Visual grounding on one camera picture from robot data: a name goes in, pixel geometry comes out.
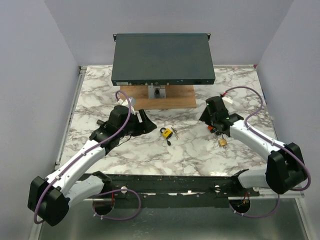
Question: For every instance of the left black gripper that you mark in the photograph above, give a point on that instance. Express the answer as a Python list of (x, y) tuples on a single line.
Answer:
[(146, 126)]

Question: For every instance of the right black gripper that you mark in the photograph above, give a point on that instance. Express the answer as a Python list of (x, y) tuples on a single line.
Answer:
[(204, 117)]

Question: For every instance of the yellow padlock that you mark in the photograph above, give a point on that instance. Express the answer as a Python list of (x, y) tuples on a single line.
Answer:
[(166, 132)]

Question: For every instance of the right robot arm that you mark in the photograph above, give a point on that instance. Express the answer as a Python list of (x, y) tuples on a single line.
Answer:
[(284, 168)]

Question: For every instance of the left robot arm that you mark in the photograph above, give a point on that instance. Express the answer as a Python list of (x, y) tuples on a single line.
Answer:
[(50, 198)]

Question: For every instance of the brass padlock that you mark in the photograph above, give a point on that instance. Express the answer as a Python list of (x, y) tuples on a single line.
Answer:
[(222, 141)]

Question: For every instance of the wooden board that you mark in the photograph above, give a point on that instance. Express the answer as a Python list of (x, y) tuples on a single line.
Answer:
[(177, 97)]

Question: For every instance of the grey metal lock mount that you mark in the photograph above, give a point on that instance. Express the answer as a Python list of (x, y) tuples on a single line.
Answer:
[(156, 91)]

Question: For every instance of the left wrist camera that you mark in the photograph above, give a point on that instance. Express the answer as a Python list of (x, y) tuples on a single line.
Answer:
[(129, 103)]

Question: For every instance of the dark green network switch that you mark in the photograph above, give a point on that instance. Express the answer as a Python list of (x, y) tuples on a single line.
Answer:
[(146, 59)]

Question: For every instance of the black metal base rail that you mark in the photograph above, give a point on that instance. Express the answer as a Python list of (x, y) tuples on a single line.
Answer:
[(167, 191)]

